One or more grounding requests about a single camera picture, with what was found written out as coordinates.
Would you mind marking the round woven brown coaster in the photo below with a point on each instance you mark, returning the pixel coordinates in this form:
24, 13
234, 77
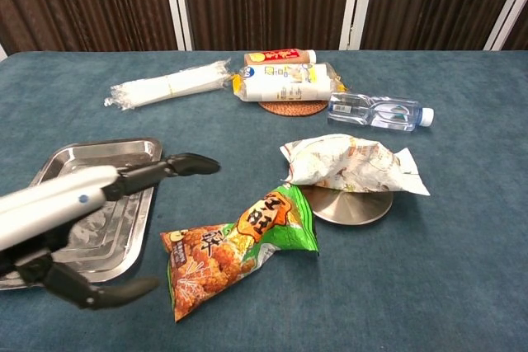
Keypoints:
293, 109

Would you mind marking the rectangular stainless steel tray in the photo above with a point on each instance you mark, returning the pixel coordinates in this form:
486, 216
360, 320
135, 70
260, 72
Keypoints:
103, 150

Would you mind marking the brown drink bottle red label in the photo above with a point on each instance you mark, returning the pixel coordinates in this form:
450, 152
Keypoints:
276, 56

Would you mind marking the clear bag of white straws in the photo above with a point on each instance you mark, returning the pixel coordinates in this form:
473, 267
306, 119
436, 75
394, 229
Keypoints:
165, 86

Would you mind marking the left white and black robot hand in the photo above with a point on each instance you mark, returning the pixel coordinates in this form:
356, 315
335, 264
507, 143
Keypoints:
49, 203

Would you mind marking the round stainless steel plate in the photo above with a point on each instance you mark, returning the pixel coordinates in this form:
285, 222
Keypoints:
350, 208

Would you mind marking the green orange snack bag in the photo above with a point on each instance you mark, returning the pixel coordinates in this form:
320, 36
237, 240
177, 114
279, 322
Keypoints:
231, 253

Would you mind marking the white bread package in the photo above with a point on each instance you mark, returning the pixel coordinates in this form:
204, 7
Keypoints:
284, 82

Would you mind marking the white snack bag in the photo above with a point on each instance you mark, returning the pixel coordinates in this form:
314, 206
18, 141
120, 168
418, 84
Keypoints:
350, 162

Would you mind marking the clear plastic water bottle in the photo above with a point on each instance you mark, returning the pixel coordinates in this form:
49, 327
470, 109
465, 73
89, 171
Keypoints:
371, 111

